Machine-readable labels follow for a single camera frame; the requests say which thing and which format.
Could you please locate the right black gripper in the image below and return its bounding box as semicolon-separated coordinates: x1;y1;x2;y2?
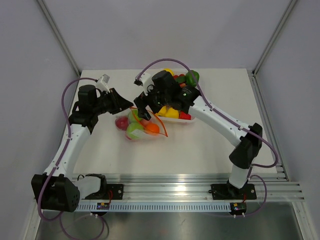
134;81;171;121

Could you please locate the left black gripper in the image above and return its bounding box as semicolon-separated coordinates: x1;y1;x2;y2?
92;88;133;116

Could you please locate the pink peach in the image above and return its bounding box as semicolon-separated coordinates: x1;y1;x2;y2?
140;118;150;127

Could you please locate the orange fruit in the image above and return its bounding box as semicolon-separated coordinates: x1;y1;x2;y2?
145;122;160;136

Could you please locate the green lime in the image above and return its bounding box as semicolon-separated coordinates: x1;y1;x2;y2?
127;109;141;124

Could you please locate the clear zip top bag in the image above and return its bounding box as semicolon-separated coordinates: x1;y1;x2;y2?
114;107;168;141

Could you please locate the green apple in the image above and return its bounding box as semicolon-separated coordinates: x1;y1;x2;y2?
126;122;144;140

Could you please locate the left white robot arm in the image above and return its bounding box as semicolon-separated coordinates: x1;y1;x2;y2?
31;84;133;212

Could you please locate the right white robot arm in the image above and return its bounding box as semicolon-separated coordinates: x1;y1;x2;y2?
134;70;263;198

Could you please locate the red strawberry bunch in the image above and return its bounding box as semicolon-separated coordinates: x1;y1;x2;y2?
173;74;185;79

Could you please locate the yellow pepper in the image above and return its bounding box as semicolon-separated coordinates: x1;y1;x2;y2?
155;106;167;117

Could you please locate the green leaf with stem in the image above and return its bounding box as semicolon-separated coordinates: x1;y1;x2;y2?
175;77;187;84

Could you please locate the yellow pear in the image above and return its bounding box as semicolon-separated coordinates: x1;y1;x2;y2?
164;107;180;119

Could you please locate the yellow lemon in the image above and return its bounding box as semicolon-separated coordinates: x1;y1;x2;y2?
163;68;174;76

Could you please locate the red wrinkled fruit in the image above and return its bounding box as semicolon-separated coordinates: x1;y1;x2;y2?
179;111;192;120

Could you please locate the white plastic basket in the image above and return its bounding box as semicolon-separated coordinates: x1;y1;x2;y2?
149;67;204;125

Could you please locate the green bell pepper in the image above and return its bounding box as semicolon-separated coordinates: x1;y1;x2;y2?
185;70;200;87

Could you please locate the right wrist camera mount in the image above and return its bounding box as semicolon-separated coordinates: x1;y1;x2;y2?
134;72;154;96

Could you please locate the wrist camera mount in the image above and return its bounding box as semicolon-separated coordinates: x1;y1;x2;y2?
95;74;110;93
134;72;154;96

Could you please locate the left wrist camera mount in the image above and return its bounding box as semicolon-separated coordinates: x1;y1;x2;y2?
95;74;110;93

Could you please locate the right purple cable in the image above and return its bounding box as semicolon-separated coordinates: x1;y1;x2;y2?
133;58;279;218

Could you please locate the purple cable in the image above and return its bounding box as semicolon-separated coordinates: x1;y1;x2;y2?
133;58;279;218
36;77;110;240

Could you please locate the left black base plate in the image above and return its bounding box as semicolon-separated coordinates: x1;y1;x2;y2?
84;183;124;200

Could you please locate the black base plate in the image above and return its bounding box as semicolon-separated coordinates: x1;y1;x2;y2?
84;183;124;200
208;183;257;200

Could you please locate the aluminium mounting rail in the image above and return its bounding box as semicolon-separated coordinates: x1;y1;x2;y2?
71;173;306;202

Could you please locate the white slotted cable duct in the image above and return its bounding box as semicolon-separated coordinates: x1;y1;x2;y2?
76;202;231;213

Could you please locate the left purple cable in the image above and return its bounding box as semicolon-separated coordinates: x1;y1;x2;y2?
36;77;110;240

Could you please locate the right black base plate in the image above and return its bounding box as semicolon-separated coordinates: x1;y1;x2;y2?
208;183;257;200

